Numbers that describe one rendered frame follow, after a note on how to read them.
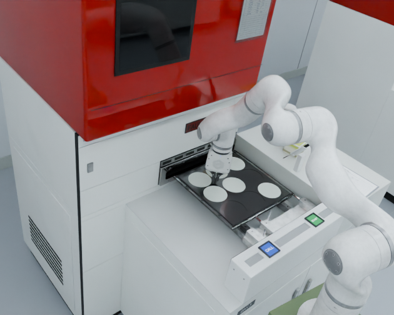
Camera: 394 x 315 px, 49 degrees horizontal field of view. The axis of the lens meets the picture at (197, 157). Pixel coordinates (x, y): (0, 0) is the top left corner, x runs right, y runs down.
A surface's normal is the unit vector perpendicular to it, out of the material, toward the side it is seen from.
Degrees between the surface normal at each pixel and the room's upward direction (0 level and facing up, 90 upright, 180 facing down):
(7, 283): 0
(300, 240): 0
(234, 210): 0
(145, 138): 90
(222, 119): 54
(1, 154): 90
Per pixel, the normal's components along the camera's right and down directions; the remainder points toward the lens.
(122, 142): 0.65, 0.52
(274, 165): -0.75, 0.30
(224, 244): 0.13, -0.80
